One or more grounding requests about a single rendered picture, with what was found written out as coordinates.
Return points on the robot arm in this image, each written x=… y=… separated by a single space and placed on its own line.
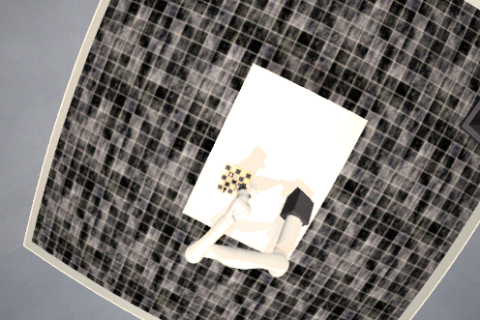
x=240 y=258

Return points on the black and tan chessboard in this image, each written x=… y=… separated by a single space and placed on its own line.
x=244 y=177

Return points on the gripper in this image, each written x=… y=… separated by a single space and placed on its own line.
x=240 y=186

